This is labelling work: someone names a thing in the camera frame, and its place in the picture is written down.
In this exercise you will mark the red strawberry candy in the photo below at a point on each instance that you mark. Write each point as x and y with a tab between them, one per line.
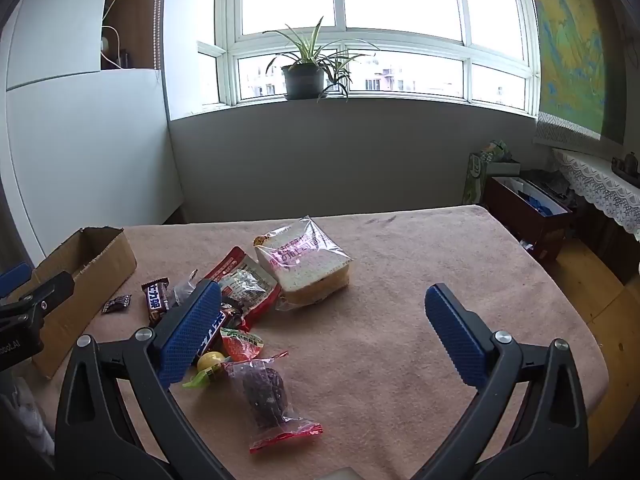
242	345

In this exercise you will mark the potted spider plant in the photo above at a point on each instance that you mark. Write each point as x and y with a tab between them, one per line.
302	82

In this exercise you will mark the dark muffin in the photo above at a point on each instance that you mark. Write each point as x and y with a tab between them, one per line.
265	395

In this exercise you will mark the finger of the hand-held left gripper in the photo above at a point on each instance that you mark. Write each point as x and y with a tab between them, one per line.
47	292
14	280

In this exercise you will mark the sliced bread in clear packet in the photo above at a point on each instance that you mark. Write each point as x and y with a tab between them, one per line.
305	265

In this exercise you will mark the white lace cloth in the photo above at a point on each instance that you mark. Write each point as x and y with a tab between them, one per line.
600	185

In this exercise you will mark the clear plastic wrapper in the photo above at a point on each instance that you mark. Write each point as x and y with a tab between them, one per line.
181	290

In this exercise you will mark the yellow green candy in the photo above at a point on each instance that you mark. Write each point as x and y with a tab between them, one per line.
210	361

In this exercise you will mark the wooden shelf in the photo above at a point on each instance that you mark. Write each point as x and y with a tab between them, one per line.
140	25

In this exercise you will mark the yellow landscape wall scroll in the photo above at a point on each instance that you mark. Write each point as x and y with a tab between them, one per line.
570	60

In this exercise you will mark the small dark wrapped candy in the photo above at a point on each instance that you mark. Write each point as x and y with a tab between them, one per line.
116	304

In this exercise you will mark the green carton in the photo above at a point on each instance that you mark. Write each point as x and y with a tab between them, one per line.
475	175

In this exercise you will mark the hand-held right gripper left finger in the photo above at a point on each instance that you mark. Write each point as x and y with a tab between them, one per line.
190	332

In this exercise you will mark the white framed window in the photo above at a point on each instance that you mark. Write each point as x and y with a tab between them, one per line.
400	0

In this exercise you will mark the dark ornament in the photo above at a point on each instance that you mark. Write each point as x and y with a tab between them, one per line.
627	165

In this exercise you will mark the small brown chocolate bar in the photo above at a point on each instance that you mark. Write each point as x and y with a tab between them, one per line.
156	300

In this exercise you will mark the dark red box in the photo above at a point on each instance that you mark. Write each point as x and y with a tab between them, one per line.
515	215

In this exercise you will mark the white cabinet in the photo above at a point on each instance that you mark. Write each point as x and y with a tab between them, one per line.
90	135

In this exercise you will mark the brown cardboard box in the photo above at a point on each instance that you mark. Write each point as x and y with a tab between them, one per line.
100	270

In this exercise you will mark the red snack pouch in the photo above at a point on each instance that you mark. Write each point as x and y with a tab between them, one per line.
250	285

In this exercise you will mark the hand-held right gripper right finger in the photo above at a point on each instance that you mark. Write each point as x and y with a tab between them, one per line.
455	337

